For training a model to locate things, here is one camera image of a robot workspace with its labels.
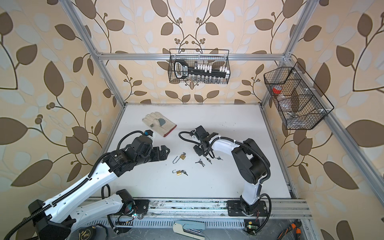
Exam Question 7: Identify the black wire basket right wall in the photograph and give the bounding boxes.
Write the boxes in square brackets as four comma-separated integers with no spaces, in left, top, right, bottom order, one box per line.
[264,63,334,130]

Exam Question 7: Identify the red capped item in basket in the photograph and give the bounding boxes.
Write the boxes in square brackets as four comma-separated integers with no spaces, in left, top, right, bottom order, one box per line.
[272,85,283,97]

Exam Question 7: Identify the black padlock keys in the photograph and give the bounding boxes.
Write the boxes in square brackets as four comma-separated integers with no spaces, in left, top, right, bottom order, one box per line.
[196,160,205,167]

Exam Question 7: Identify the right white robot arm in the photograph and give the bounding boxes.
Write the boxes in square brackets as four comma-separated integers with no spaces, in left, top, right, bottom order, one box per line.
[179,126,271,216]

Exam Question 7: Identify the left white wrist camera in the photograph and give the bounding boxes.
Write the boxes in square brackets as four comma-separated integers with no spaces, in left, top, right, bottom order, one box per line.
[144,130,154,139]

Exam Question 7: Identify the brass padlock with keys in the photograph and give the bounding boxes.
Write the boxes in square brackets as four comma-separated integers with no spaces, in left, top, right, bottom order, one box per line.
[172,170,188,176]

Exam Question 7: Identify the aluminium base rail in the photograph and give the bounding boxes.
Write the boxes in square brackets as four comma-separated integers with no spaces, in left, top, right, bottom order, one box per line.
[104,197,313,230]

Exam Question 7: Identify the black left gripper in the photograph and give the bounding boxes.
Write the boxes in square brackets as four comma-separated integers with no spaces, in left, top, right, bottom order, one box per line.
[134,144,172,168]

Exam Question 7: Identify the black wire basket back wall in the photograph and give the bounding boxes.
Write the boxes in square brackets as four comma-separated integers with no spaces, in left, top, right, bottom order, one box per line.
[168,48,231,85]

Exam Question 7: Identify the white work glove red cuff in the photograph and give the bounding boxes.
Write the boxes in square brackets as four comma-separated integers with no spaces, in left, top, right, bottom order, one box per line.
[142,112,177,138]

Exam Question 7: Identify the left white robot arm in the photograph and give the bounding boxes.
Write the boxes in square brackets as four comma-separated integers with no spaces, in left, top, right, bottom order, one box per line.
[5,130,170,240]

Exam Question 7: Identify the black wire basket wall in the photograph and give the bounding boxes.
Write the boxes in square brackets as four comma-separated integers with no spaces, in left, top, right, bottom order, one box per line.
[168,48,231,85]
[264,63,334,130]

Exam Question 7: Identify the black socket set holder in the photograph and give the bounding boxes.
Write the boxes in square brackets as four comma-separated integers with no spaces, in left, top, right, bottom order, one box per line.
[172,60,231,81]

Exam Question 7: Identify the grey blue tool on floor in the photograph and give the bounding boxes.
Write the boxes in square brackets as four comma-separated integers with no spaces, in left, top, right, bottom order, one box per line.
[173,220,206,240]

